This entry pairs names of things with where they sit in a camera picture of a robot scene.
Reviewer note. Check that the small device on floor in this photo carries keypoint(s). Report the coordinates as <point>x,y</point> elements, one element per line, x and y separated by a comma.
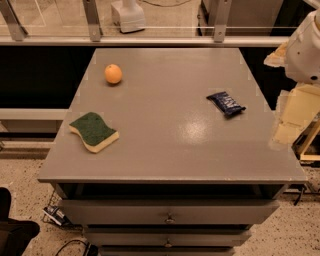
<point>55,214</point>

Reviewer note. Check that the metal railing frame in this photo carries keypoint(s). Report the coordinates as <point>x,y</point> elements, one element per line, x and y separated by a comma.
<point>221,23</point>

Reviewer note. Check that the green and yellow sponge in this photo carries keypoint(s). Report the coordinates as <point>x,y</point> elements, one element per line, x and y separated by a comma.
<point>94,133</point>

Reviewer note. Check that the black chair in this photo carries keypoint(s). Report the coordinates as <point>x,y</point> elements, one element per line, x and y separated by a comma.
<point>15,235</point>

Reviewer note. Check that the dark blue snack packet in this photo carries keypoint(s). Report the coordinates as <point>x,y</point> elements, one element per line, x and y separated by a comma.
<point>226,104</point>

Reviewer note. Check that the orange fruit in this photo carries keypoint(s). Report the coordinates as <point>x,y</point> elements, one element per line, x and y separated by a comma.
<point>113,74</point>

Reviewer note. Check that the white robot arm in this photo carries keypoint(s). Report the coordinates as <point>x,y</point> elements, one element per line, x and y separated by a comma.
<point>300,58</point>

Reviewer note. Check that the middle grey drawer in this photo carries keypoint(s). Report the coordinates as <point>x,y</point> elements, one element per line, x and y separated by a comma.
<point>167,237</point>

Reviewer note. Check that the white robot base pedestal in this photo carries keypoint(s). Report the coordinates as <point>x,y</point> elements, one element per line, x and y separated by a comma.
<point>128,16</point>

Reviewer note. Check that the top grey drawer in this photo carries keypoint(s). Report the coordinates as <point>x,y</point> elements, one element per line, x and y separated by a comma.
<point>168,212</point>

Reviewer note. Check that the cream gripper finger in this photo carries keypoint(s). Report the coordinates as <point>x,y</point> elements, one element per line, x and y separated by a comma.
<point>277,57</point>
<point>294,112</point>

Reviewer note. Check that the grey drawer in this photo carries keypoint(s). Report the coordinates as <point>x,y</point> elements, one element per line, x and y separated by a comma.
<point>168,212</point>
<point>167,237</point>

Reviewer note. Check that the grey drawer cabinet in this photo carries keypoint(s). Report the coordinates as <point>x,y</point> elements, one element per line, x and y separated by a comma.
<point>174,144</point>

